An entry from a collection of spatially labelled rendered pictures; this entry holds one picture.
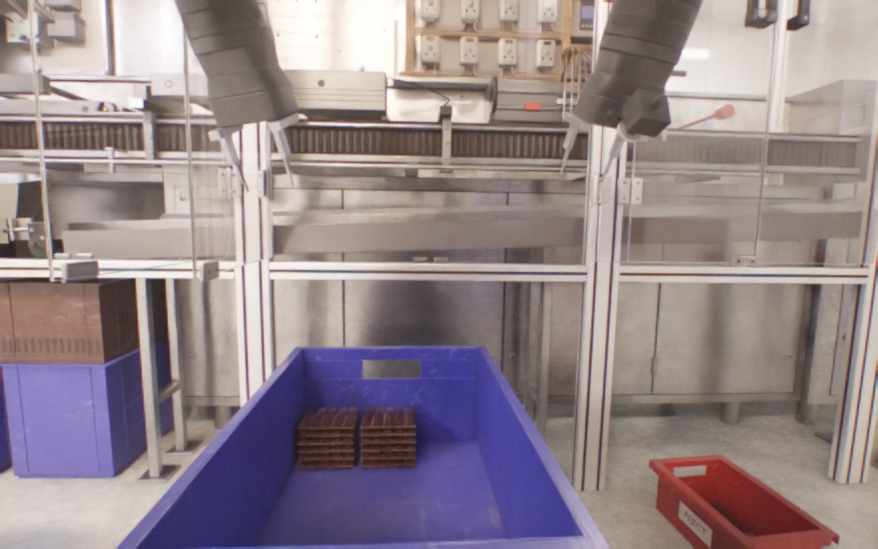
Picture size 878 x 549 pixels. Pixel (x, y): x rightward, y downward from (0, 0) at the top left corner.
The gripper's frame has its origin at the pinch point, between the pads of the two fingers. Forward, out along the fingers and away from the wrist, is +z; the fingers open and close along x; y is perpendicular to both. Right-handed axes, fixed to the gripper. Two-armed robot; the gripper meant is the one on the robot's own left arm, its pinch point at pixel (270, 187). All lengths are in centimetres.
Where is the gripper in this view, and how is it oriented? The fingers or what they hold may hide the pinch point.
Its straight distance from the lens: 49.8
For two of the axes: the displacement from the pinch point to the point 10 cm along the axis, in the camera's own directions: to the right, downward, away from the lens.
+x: -9.8, 0.8, 1.6
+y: 1.0, -5.0, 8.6
